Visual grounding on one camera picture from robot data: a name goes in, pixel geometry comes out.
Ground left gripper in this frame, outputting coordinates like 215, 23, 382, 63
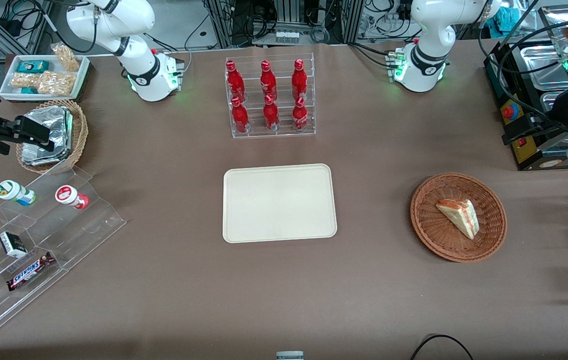
501, 80, 568, 146

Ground triangle sandwich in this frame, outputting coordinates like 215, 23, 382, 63
435, 199, 480, 240

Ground tan wicker basket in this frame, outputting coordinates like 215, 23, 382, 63
16, 99, 89, 175

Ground white rectangular snack tray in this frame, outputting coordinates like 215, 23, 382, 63
0, 54, 91, 103

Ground round brown wicker basket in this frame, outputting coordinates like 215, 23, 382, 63
410, 172, 507, 263

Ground beige rectangular tray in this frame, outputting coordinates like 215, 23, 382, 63
223, 163, 338, 244

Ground black food warmer cabinet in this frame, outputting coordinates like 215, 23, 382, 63
483, 5, 568, 172

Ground silver foil wrapped packs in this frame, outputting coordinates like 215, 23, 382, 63
21, 106, 74, 167

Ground large clear snack bag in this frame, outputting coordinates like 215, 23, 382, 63
11, 71, 78, 96

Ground green cap yogurt bottle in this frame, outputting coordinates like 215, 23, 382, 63
0, 180, 37, 207

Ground red cap yogurt bottle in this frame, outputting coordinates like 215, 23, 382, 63
55, 185, 90, 210

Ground teal snack box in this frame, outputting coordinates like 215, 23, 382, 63
17, 60, 50, 74

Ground small clear peanut bag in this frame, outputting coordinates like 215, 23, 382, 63
51, 43, 81, 72

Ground clear acrylic stepped shelf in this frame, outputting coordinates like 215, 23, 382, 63
0, 166, 127, 341

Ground small black white box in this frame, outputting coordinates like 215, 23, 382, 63
0, 231, 28, 259

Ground teal cloth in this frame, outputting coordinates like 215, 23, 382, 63
486, 6, 529, 32

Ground snickers chocolate bar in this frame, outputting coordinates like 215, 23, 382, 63
6, 251, 56, 292

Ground red cola bottle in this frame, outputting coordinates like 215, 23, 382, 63
260, 60, 277, 100
263, 94, 280, 131
292, 96, 309, 132
291, 59, 309, 101
226, 60, 246, 102
231, 96, 250, 134

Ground clear acrylic bottle rack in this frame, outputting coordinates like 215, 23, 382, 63
225, 52, 316, 139

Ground black cable loop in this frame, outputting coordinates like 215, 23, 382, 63
410, 334, 474, 360

